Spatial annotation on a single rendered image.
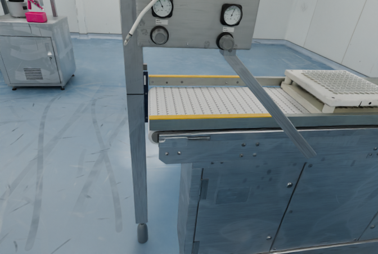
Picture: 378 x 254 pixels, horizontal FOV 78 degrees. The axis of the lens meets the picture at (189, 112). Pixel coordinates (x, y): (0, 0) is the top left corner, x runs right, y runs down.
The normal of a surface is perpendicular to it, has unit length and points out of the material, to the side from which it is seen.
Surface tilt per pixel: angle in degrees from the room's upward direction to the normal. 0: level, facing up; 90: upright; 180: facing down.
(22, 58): 91
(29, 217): 0
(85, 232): 0
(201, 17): 90
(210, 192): 90
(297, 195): 90
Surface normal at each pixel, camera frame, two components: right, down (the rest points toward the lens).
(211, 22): 0.15, 0.50
